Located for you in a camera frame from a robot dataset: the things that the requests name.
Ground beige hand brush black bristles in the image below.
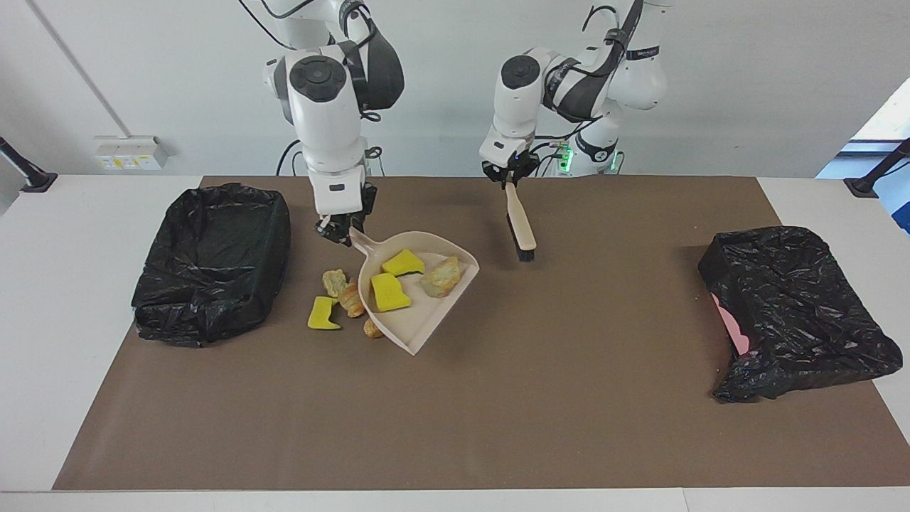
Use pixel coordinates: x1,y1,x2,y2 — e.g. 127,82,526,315
504,181,537,262

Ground orange croissant pastry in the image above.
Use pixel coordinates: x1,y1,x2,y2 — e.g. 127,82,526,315
338,279,368,319

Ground rounded yellow sponge chunk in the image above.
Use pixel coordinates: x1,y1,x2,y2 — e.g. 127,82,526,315
382,249,426,277

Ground yellow sponge wedge piece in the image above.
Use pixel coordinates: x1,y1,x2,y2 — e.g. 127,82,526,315
370,272,412,313

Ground yellow sponge with green side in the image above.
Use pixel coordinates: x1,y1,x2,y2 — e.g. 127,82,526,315
307,296,342,332

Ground pale bread chunk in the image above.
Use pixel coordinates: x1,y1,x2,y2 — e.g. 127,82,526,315
419,256,463,298

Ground beige plastic dustpan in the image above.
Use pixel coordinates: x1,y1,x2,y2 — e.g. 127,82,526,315
348,227,481,356

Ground left black-lined bin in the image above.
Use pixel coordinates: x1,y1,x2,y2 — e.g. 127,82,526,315
131,183,292,348

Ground black-lined bin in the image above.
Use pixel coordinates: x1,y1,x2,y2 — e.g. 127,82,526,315
697,225,904,404
131,183,292,348

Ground pink plastic bin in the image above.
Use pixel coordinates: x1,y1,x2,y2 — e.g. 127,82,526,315
713,293,751,356

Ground right black-lined bin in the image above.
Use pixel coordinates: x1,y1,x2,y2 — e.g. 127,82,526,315
697,225,904,404

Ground brown table mat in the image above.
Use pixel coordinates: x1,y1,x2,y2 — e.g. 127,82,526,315
52,176,910,491

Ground black clamp stand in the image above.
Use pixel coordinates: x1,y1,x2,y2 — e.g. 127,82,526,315
844,137,910,198
0,137,58,194

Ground black base power cable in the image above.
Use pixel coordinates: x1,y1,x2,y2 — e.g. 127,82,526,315
530,139,569,177
276,139,308,176

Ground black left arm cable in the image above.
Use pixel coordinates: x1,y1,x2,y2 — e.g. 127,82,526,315
533,6,626,154

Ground white wall socket box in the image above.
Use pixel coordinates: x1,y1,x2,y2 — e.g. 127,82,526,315
94,135,171,171

